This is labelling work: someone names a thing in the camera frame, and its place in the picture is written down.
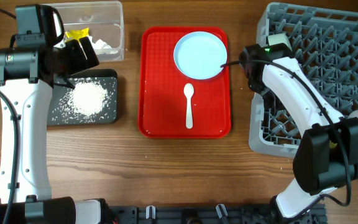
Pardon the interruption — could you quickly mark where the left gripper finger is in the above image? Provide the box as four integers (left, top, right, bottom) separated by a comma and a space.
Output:
80, 37, 99, 68
64, 39, 87, 73

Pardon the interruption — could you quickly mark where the red serving tray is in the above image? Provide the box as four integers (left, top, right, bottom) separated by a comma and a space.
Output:
138, 26, 231, 139

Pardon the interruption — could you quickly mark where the black plastic tray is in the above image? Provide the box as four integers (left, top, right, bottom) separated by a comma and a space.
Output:
46, 68, 119, 126

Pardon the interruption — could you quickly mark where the clear plastic bin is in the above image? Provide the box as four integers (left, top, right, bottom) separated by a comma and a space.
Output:
51, 1, 124, 62

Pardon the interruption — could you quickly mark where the grey dishwasher rack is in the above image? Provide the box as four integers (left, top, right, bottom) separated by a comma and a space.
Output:
249, 2, 358, 158

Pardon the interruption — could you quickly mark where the white tissue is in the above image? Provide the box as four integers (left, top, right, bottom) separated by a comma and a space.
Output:
88, 36, 118, 55

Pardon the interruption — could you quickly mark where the green small bowl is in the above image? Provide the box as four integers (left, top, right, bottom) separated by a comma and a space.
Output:
267, 34, 291, 49

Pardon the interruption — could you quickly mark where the yellow plastic cup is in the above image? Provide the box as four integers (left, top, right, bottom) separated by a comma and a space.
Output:
329, 141, 337, 149

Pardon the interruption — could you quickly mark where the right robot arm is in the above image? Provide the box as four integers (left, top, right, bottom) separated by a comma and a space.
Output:
239, 43, 358, 223

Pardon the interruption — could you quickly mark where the light blue plate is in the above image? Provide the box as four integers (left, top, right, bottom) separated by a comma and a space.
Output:
173, 31, 227, 80

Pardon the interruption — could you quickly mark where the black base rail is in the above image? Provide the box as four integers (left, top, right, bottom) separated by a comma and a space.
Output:
104, 203, 328, 224

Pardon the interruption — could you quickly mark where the white rice pile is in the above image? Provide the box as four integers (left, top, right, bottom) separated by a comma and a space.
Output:
50, 77, 116, 122

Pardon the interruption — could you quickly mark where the yellow foil wrapper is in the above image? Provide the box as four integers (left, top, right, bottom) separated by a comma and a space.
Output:
65, 27, 90, 42

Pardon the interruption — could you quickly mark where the white plastic spoon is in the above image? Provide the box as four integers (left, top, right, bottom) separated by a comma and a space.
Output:
183, 83, 195, 129

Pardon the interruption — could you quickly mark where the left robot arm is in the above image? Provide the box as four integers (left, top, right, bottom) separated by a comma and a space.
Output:
0, 4, 111, 223

